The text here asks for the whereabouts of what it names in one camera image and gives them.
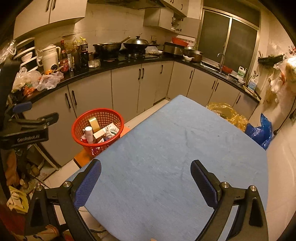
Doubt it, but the white small carton box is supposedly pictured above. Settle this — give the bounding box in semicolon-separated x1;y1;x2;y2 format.
93;127;107;139

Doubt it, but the kitchen sink faucet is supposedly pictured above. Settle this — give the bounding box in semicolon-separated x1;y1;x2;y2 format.
217;53;225;73

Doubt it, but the white electric kettle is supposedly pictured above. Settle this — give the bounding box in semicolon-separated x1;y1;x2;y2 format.
36;44;61;75

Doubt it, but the dark soy sauce bottle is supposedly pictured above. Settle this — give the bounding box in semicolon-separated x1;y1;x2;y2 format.
60;40;69;73

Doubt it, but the red plastic mesh basket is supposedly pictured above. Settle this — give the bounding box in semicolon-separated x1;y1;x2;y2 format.
71;108;125;157

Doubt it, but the blue table cloth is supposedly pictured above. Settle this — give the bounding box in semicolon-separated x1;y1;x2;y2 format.
85;95;268;240

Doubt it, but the blue plastic bag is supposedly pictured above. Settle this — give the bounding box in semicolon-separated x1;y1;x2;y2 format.
245;113;273;150

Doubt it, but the yellow plastic bag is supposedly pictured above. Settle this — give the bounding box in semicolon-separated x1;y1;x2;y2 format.
206;102;248;132

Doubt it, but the black frying pan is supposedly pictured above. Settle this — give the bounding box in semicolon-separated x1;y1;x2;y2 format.
93;36;130;59

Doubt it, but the black wok with lid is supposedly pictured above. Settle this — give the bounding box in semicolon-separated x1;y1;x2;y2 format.
123;36;159;53

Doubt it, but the silver cooking pot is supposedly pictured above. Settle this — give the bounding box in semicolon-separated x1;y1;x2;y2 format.
184;47;203;63

